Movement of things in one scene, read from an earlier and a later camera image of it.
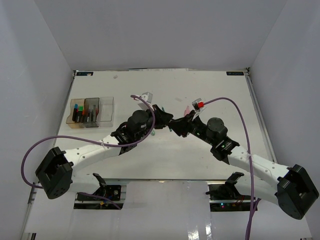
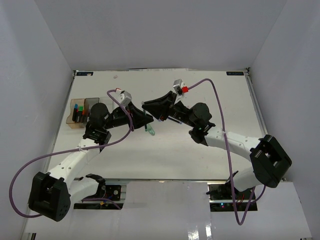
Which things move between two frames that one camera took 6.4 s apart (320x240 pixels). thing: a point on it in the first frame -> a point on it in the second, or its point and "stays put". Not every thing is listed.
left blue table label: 84,73 stays put
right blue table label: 234,73 stays put
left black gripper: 162,117 -> 138,118
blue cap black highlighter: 75,113 stays put
